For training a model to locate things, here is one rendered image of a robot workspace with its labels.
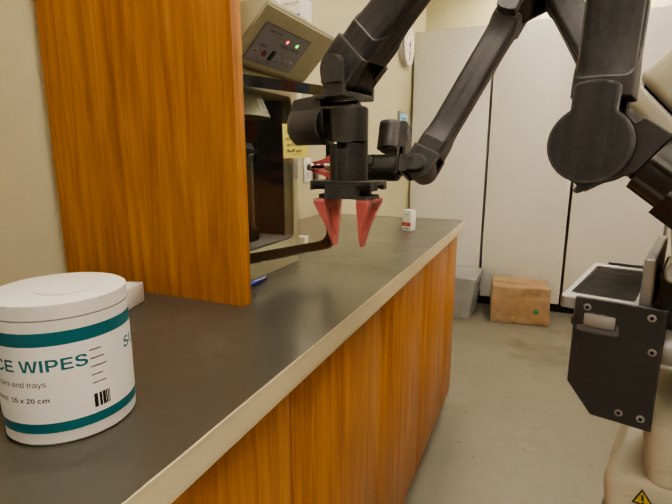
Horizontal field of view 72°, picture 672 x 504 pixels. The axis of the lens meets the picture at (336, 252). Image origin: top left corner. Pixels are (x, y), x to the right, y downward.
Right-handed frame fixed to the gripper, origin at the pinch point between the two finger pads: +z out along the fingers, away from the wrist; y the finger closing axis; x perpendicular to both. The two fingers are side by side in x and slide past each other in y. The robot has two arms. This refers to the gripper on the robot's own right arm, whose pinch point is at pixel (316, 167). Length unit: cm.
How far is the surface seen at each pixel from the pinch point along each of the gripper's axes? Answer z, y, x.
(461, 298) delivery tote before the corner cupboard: 0, -103, -250
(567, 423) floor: -68, -120, -125
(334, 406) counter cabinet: -15, -45, 23
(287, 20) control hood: 1.5, 29.1, 9.5
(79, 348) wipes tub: -7, -16, 69
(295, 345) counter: -15.1, -26.1, 39.0
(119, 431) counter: -9, -26, 66
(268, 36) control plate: 4.5, 25.9, 11.9
